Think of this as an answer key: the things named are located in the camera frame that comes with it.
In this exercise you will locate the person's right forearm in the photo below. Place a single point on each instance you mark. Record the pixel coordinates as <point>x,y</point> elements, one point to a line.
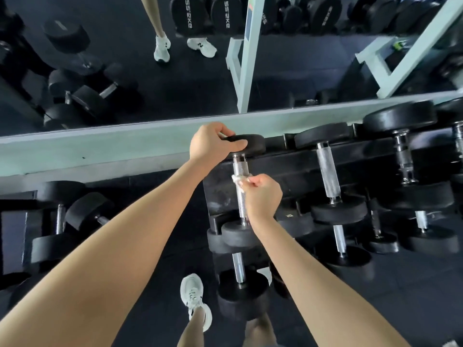
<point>318,292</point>

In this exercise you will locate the black dumbbell rack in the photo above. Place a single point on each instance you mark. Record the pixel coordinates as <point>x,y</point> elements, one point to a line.
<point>289,169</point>

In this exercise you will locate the person's left forearm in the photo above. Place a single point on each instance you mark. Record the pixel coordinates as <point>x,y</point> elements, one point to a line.
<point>101,267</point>

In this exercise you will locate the person's left white sneaker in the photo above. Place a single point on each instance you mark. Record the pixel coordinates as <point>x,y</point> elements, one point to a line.
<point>193,292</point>

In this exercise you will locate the person's white sneaker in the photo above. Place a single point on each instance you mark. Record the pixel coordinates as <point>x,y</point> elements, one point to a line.
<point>266,275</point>
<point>193,292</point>

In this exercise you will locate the white wet wipe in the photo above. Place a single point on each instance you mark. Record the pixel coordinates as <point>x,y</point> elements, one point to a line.
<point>238,179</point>

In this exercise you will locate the person's left hand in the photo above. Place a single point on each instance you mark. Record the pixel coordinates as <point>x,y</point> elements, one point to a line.
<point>208,144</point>

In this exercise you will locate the person's right hand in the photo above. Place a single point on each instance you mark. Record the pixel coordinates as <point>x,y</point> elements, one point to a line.
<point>262,198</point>

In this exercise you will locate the person's right leg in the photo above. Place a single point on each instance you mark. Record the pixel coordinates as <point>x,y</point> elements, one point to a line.
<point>258,332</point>

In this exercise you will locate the person's right white sneaker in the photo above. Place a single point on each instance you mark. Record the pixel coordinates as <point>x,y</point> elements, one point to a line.
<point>266,275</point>

